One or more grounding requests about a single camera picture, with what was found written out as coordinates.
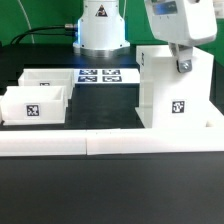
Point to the white front obstacle wall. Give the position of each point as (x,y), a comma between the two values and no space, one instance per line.
(109,142)

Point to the white drawer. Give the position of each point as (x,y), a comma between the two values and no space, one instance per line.
(48,77)
(29,105)

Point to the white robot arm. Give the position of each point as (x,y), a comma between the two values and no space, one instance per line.
(101,29)

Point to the white rear drawer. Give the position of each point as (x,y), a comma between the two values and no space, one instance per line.
(48,77)

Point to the white drawer cabinet box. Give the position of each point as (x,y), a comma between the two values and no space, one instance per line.
(169,99)

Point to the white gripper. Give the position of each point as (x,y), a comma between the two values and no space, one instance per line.
(185,22)

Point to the white front drawer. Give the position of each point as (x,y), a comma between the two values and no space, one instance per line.
(29,105)

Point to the white tag sheet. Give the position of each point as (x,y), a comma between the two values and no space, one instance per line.
(107,76)

